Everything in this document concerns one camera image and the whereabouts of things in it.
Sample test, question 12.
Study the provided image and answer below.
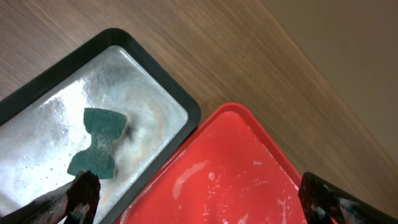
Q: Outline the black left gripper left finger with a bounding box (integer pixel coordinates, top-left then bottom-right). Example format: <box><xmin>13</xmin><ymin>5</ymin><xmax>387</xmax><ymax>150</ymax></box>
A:
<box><xmin>1</xmin><ymin>170</ymin><xmax>101</xmax><ymax>224</ymax></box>

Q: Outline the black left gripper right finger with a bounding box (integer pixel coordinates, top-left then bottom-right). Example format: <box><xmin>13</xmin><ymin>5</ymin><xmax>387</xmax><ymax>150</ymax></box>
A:
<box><xmin>298</xmin><ymin>172</ymin><xmax>397</xmax><ymax>224</ymax></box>

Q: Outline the pink green sponge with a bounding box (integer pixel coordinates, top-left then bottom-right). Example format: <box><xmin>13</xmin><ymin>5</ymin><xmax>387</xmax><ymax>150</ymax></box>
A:
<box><xmin>67</xmin><ymin>108</ymin><xmax>127</xmax><ymax>179</ymax></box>

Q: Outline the black soapy water tray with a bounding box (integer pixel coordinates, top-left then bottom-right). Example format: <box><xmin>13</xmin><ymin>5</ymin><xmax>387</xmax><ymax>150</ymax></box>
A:
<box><xmin>1</xmin><ymin>28</ymin><xmax>201</xmax><ymax>223</ymax></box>

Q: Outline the red plastic tray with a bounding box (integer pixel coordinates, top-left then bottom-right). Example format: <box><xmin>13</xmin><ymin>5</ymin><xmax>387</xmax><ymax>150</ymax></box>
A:
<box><xmin>118</xmin><ymin>103</ymin><xmax>305</xmax><ymax>223</ymax></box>

